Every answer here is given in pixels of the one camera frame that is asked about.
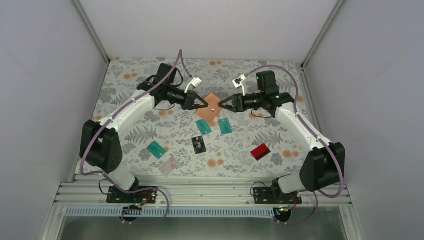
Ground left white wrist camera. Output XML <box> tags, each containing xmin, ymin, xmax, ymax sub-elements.
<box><xmin>184</xmin><ymin>77</ymin><xmax>202</xmax><ymax>94</ymax></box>

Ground red card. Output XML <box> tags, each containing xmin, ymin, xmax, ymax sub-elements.
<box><xmin>250</xmin><ymin>143</ymin><xmax>271</xmax><ymax>161</ymax></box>

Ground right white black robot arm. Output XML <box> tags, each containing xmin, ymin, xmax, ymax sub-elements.
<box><xmin>218</xmin><ymin>69</ymin><xmax>346</xmax><ymax>204</ymax></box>

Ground grey slotted cable duct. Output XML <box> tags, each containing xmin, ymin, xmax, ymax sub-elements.
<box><xmin>64</xmin><ymin>206</ymin><xmax>274</xmax><ymax>219</ymax></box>

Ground teal card lower left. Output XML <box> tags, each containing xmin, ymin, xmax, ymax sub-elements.
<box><xmin>146</xmin><ymin>141</ymin><xmax>167</xmax><ymax>160</ymax></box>

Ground floral patterned table mat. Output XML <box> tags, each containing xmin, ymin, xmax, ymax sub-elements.
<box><xmin>74</xmin><ymin>56</ymin><xmax>324</xmax><ymax>179</ymax></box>

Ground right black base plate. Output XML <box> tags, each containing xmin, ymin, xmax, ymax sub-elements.
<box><xmin>250</xmin><ymin>186</ymin><xmax>303</xmax><ymax>205</ymax></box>

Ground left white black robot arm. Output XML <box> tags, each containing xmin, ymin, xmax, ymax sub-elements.
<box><xmin>79</xmin><ymin>63</ymin><xmax>209</xmax><ymax>203</ymax></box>

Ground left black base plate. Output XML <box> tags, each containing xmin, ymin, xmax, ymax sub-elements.
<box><xmin>106</xmin><ymin>186</ymin><xmax>157</xmax><ymax>204</ymax></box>

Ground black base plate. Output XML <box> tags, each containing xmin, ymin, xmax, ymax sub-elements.
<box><xmin>250</xmin><ymin>186</ymin><xmax>303</xmax><ymax>205</ymax></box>
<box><xmin>106</xmin><ymin>186</ymin><xmax>157</xmax><ymax>204</ymax></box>

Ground aluminium rail frame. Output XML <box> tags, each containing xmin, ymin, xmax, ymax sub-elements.
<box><xmin>54</xmin><ymin>174</ymin><xmax>353</xmax><ymax>208</ymax></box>

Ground teal card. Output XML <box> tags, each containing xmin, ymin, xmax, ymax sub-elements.
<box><xmin>146</xmin><ymin>141</ymin><xmax>167</xmax><ymax>160</ymax></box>
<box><xmin>218</xmin><ymin>118</ymin><xmax>233</xmax><ymax>135</ymax></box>
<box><xmin>195</xmin><ymin>119</ymin><xmax>212</xmax><ymax>136</ymax></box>

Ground black VIP card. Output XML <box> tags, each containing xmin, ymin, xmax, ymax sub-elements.
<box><xmin>191</xmin><ymin>136</ymin><xmax>207</xmax><ymax>155</ymax></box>

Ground pale pink card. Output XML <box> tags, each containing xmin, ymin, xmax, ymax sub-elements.
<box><xmin>158</xmin><ymin>157</ymin><xmax>180</xmax><ymax>177</ymax></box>

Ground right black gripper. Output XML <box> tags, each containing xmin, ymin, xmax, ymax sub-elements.
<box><xmin>218</xmin><ymin>92</ymin><xmax>265</xmax><ymax>113</ymax></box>

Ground teal card centre right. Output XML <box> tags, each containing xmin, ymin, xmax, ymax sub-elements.
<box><xmin>218</xmin><ymin>118</ymin><xmax>233</xmax><ymax>135</ymax></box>

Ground teal card centre left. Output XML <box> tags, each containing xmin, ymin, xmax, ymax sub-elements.
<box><xmin>195</xmin><ymin>119</ymin><xmax>212</xmax><ymax>136</ymax></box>

